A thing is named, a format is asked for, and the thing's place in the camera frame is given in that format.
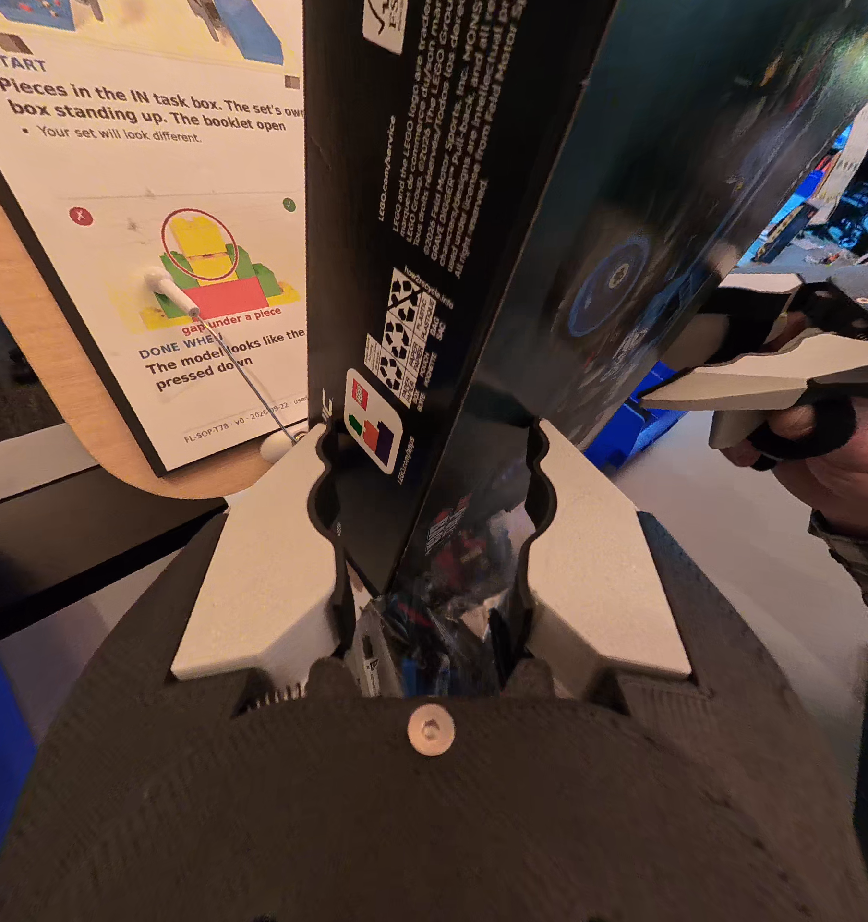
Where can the grey desk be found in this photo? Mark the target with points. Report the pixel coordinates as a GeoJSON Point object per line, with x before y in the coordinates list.
{"type": "Point", "coordinates": [729, 533]}

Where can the dark toy truck box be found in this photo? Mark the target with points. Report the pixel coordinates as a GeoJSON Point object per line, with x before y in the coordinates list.
{"type": "Point", "coordinates": [419, 144]}

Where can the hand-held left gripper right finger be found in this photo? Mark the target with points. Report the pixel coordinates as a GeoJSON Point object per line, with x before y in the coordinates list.
{"type": "Point", "coordinates": [607, 576]}

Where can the person's right hand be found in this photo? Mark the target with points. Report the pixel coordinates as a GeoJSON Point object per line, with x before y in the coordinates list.
{"type": "Point", "coordinates": [866, 482]}

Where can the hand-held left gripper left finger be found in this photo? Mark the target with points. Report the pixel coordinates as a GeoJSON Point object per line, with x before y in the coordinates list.
{"type": "Point", "coordinates": [261, 576]}

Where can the printed instruction sheet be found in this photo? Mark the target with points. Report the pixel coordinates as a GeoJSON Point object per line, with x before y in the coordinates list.
{"type": "Point", "coordinates": [153, 180]}

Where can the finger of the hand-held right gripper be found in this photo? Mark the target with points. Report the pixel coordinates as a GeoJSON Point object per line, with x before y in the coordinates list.
{"type": "Point", "coordinates": [765, 284]}
{"type": "Point", "coordinates": [751, 382]}

